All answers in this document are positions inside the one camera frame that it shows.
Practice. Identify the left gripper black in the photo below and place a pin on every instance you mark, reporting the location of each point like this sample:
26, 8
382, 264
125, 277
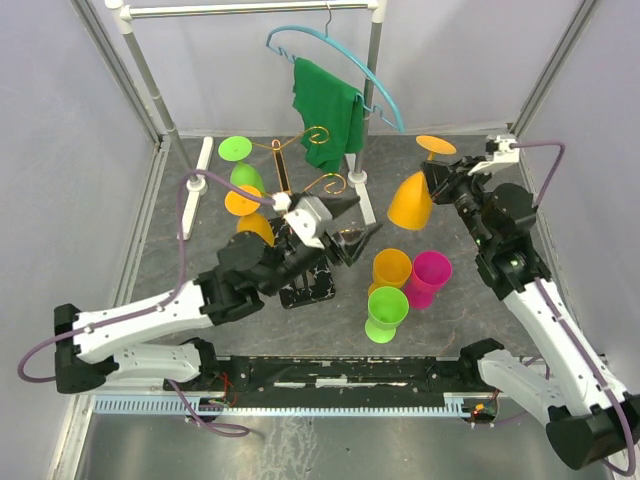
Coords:
349, 251

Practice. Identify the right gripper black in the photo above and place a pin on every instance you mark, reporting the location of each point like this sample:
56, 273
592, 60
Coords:
443, 178

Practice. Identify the orange wine glass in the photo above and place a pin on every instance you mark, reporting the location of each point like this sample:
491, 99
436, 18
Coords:
411, 205
249, 219
391, 267

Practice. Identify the gold wine glass rack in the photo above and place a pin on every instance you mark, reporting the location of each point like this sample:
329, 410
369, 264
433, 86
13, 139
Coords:
315, 284

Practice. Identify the lime green wine glass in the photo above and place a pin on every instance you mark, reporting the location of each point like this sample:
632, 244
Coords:
236, 149

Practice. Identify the silver white clothes rail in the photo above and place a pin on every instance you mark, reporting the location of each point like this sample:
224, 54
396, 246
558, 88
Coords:
197, 185

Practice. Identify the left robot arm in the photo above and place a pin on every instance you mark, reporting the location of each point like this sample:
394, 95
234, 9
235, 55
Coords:
95, 348

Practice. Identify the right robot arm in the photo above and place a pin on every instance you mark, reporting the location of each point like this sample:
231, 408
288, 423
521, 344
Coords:
588, 414

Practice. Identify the pink wine glass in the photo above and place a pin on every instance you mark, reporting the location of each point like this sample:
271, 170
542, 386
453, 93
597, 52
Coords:
431, 270

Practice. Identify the green cloth on hanger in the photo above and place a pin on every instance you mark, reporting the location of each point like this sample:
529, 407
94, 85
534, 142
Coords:
332, 113

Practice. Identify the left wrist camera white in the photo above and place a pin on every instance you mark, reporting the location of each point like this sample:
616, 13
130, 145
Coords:
308, 218

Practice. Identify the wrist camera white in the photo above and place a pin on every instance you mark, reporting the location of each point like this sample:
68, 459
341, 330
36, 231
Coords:
500, 152
308, 218

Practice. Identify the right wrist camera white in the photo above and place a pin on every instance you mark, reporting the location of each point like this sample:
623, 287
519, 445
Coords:
500, 152

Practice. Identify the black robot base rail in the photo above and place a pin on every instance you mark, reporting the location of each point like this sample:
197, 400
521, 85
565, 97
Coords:
338, 382

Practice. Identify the light blue cable duct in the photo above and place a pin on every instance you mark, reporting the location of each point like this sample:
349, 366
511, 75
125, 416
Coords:
171, 405

